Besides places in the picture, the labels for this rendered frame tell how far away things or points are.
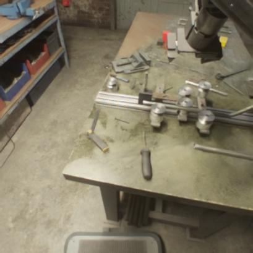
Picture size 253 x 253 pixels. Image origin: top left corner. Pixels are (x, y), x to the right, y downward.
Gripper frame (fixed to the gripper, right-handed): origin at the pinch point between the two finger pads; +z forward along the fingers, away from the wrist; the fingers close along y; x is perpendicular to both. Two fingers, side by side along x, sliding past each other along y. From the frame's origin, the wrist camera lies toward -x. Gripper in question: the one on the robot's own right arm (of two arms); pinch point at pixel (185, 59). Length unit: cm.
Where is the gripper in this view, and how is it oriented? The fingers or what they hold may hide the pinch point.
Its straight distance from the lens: 59.7
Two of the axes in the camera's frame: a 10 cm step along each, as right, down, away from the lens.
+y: -10.0, -0.2, -0.2
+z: -0.2, 1.9, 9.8
